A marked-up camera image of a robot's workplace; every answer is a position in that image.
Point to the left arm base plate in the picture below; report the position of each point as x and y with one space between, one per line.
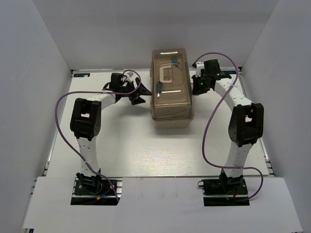
100 195

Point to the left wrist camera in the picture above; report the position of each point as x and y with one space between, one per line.
129 73

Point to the beige plastic toolbox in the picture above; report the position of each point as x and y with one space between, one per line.
174 107

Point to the stubby green orange-capped screwdriver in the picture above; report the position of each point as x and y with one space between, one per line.
159 87

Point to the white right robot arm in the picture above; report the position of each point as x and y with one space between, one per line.
246 122

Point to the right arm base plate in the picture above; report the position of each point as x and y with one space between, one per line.
214 195

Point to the stubby green handled screwdriver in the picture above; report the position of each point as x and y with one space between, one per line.
174 61

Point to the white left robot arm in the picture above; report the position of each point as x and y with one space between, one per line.
86 117

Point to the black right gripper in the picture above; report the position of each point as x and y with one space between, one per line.
196 90

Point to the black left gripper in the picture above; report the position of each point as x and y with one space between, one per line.
141 90

